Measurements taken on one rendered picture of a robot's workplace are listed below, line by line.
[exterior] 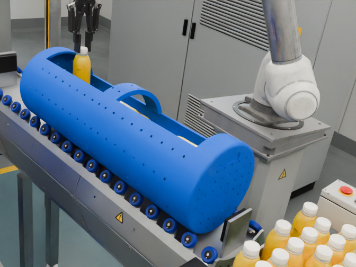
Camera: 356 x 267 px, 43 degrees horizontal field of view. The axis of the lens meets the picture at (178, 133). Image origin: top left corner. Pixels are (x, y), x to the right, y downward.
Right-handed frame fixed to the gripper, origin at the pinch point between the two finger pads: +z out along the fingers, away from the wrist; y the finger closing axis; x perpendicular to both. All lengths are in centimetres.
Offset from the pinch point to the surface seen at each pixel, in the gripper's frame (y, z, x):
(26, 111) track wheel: 15.6, 29.9, -13.2
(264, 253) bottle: 5, 29, 94
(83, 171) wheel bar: 16.7, 34.8, 27.8
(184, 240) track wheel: 17, 31, 75
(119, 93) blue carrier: 9.9, 4.7, 35.0
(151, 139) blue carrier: 16, 9, 57
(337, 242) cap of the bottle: -3, 19, 108
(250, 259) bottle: 17, 22, 96
